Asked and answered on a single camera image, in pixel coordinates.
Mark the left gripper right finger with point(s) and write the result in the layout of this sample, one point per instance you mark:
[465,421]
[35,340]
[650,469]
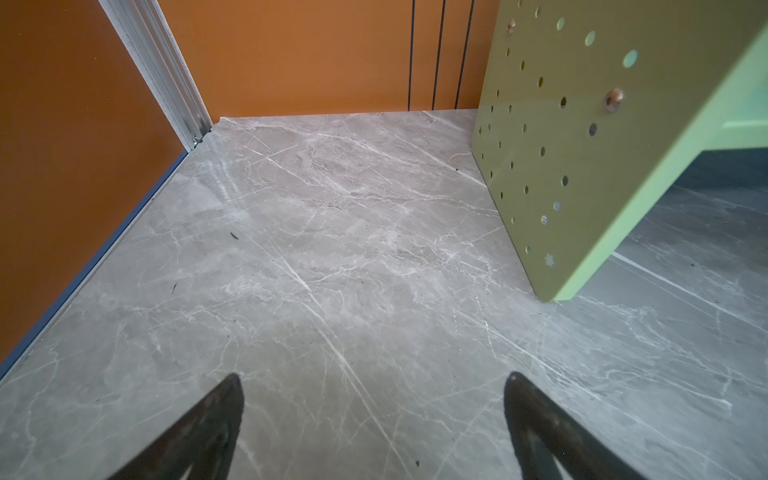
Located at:
[547,441]

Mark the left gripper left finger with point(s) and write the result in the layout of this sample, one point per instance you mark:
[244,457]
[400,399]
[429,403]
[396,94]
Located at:
[200,445]

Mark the green metal two-tier shelf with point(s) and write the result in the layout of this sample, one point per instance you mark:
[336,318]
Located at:
[590,111]

